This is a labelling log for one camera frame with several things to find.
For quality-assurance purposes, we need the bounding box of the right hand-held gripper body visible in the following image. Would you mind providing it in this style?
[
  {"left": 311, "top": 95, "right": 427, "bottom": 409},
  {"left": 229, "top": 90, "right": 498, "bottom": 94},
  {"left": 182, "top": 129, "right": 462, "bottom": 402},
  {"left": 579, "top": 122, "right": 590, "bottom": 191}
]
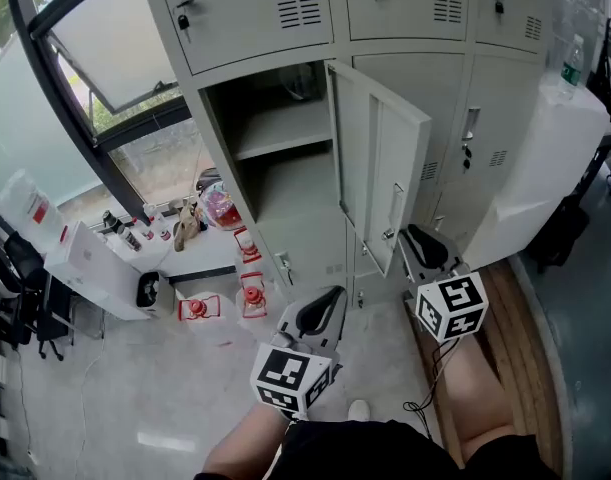
[{"left": 397, "top": 223, "right": 489, "bottom": 344}]

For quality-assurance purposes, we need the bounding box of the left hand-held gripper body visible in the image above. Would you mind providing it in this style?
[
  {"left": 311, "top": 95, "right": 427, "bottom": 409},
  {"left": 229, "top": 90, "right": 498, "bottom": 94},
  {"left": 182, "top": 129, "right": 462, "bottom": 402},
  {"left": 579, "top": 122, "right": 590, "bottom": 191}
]
[{"left": 249, "top": 285, "right": 347, "bottom": 422}]

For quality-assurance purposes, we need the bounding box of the grey metal locker door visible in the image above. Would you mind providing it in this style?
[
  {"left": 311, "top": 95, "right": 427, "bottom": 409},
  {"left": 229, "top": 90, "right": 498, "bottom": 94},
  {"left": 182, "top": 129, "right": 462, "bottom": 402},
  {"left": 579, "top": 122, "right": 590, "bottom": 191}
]
[{"left": 325, "top": 59, "right": 433, "bottom": 280}]

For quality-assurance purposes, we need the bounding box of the person's right forearm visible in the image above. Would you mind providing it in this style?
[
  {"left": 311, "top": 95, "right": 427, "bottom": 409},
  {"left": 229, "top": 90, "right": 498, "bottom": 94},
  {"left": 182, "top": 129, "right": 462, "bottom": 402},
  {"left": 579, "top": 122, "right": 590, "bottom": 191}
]
[{"left": 440, "top": 336, "right": 517, "bottom": 465}]

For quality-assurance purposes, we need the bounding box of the person's left forearm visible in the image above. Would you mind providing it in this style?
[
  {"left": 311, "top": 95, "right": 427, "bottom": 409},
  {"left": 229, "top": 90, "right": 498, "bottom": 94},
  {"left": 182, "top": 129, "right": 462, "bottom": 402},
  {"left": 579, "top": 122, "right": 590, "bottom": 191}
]
[{"left": 203, "top": 401, "right": 289, "bottom": 480}]

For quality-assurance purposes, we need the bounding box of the grey metal locker cabinet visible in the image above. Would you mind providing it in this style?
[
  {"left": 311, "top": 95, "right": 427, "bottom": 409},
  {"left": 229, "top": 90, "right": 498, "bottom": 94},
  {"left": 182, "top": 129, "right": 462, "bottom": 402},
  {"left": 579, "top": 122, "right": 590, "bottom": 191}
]
[{"left": 137, "top": 0, "right": 557, "bottom": 314}]

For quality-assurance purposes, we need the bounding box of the person's white shoe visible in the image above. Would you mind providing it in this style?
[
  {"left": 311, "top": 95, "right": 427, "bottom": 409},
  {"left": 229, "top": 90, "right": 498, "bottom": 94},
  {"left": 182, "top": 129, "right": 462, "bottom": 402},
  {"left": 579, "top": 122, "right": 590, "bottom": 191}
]
[{"left": 347, "top": 399, "right": 372, "bottom": 423}]

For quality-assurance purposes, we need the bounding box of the red and white lantern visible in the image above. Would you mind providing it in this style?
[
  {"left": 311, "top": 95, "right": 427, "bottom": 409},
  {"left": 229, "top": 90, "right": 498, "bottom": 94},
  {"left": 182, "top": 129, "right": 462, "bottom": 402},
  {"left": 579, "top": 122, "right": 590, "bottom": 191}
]
[
  {"left": 238, "top": 271, "right": 269, "bottom": 320},
  {"left": 233, "top": 226, "right": 264, "bottom": 267},
  {"left": 177, "top": 293, "right": 223, "bottom": 322}
]

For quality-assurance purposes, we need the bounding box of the person's black clothing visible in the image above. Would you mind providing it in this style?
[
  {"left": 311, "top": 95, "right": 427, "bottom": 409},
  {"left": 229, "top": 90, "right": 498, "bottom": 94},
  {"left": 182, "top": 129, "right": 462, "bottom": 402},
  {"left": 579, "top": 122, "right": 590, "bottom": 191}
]
[{"left": 193, "top": 419, "right": 554, "bottom": 480}]

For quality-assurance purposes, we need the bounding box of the black waste bin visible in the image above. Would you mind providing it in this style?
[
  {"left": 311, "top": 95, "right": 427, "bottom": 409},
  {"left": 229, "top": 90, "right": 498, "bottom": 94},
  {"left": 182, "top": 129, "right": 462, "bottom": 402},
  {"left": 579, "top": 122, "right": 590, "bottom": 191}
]
[{"left": 136, "top": 270, "right": 162, "bottom": 309}]

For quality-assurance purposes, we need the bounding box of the white side table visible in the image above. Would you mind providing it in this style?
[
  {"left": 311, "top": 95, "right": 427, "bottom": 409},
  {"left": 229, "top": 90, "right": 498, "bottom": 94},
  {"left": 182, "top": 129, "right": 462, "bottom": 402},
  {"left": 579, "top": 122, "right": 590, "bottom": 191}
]
[{"left": 463, "top": 71, "right": 611, "bottom": 270}]

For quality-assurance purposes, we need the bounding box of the tan plush toy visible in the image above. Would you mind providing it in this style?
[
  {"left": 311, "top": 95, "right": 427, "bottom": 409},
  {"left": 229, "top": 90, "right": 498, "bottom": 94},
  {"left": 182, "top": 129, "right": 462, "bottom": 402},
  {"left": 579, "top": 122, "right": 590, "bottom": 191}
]
[{"left": 173, "top": 200, "right": 202, "bottom": 253}]

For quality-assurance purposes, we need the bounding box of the colourful round helmet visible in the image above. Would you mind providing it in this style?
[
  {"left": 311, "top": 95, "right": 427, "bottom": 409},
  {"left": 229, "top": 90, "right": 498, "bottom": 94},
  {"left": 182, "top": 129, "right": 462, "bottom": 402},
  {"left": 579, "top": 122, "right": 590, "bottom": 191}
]
[{"left": 197, "top": 176, "right": 242, "bottom": 231}]

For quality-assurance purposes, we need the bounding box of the black and red spray can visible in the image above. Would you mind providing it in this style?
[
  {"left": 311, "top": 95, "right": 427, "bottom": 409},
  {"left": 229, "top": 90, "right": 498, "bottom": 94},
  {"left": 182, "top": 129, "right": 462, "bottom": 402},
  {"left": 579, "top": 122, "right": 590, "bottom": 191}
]
[{"left": 116, "top": 217, "right": 144, "bottom": 253}]

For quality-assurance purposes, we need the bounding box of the white cardboard box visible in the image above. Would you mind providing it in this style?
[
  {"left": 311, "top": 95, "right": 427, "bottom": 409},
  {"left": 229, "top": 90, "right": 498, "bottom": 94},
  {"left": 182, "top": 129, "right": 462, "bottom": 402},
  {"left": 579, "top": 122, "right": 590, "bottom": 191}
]
[{"left": 43, "top": 219, "right": 154, "bottom": 322}]

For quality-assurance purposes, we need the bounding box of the clear plastic water bottle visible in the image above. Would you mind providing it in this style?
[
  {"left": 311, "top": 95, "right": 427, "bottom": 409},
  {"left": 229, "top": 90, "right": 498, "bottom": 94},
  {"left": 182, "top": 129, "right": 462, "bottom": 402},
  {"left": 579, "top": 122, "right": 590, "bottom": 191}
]
[{"left": 556, "top": 33, "right": 586, "bottom": 102}]

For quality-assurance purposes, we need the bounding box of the black office chair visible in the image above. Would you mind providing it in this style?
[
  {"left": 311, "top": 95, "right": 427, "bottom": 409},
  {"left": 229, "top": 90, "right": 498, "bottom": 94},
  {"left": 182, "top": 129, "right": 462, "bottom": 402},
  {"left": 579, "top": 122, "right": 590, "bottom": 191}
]
[{"left": 2, "top": 231, "right": 77, "bottom": 362}]

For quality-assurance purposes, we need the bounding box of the white red-label plastic bag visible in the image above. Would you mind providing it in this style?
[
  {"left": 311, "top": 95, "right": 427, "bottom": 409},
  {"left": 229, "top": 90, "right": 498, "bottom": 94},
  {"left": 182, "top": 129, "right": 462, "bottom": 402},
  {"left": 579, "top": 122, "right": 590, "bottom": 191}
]
[{"left": 0, "top": 167, "right": 67, "bottom": 242}]

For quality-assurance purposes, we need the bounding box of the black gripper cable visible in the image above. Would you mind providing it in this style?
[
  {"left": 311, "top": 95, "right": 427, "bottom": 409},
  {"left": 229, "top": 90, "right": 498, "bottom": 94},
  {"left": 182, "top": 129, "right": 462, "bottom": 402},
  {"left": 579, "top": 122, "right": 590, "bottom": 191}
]
[{"left": 403, "top": 338, "right": 462, "bottom": 440}]

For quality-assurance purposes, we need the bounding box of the black window frame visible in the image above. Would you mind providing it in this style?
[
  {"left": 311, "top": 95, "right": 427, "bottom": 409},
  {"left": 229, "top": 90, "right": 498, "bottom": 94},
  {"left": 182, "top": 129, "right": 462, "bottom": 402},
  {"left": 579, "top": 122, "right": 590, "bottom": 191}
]
[{"left": 3, "top": 0, "right": 194, "bottom": 222}]

